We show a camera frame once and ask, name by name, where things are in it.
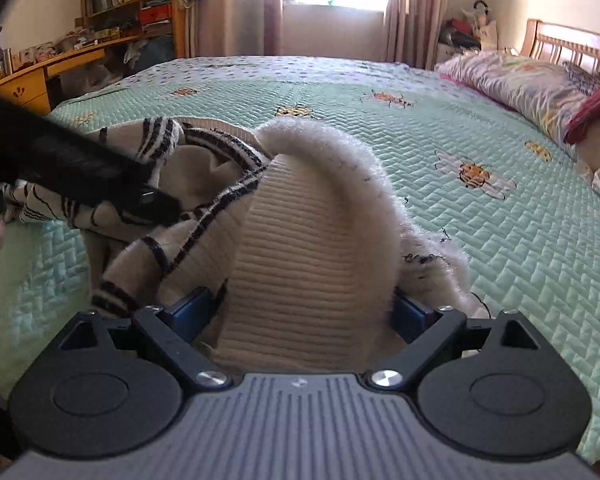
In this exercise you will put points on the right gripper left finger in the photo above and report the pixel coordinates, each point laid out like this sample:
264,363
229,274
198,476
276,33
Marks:
170,331

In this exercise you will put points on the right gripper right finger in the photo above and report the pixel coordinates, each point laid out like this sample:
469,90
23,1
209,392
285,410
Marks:
430,335

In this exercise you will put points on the white striped knit sweater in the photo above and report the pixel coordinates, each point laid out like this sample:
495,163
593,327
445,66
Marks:
293,225

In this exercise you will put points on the wooden corner desk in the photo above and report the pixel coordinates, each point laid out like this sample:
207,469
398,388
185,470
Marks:
28,87

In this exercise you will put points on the green quilted bee bedspread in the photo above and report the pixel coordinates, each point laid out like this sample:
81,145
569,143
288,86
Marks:
481,176

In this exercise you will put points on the wooden bookshelf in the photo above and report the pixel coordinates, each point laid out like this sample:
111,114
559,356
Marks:
136,20

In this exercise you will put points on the pink sheer curtain left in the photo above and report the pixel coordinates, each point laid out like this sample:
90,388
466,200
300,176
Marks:
239,27

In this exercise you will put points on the floral pink pillow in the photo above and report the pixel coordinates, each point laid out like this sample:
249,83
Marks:
546,94

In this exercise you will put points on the red striped cloth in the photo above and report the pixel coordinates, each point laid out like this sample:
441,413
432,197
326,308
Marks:
589,112

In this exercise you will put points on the wooden bed headboard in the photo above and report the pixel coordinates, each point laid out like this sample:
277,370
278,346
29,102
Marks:
554,44

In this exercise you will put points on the pink striped curtain right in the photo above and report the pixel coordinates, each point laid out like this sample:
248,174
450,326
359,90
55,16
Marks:
411,29

